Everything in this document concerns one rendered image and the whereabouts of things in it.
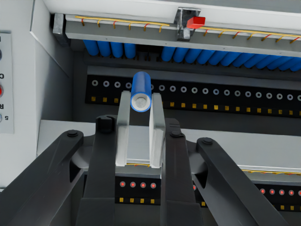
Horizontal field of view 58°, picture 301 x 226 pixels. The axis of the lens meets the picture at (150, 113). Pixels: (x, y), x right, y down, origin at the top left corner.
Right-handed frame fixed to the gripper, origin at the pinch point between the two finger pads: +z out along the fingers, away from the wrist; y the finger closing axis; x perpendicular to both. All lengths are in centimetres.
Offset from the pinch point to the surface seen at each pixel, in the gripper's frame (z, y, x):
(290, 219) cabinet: 29, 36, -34
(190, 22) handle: 11.3, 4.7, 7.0
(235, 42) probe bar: 19.7, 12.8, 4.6
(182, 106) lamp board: 28.2, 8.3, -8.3
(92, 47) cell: 24.4, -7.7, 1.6
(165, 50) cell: 23.8, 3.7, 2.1
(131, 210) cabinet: 29.1, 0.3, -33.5
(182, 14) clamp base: 15.9, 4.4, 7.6
